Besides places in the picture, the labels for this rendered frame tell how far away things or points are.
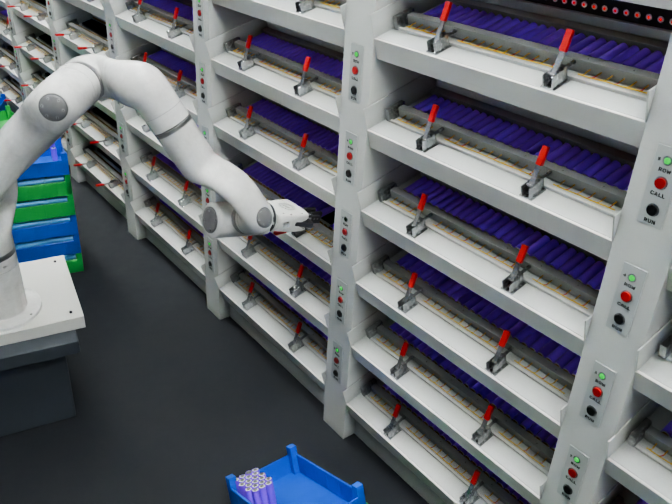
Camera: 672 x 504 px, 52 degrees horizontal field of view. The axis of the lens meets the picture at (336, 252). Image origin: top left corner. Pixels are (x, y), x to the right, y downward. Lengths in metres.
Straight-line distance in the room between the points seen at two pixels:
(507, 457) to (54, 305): 1.24
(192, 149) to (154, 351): 0.95
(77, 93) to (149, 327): 1.11
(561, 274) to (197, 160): 0.80
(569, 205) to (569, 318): 0.20
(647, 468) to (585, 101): 0.63
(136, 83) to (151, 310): 1.18
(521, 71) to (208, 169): 0.70
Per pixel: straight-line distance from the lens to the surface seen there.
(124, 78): 1.53
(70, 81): 1.55
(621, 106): 1.14
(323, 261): 1.77
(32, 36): 4.08
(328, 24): 1.58
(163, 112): 1.53
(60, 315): 1.98
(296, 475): 1.88
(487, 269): 1.39
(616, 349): 1.23
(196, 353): 2.30
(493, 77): 1.25
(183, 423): 2.06
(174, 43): 2.27
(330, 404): 1.98
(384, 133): 1.49
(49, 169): 2.63
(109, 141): 3.09
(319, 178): 1.73
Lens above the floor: 1.39
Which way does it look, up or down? 29 degrees down
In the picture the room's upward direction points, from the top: 3 degrees clockwise
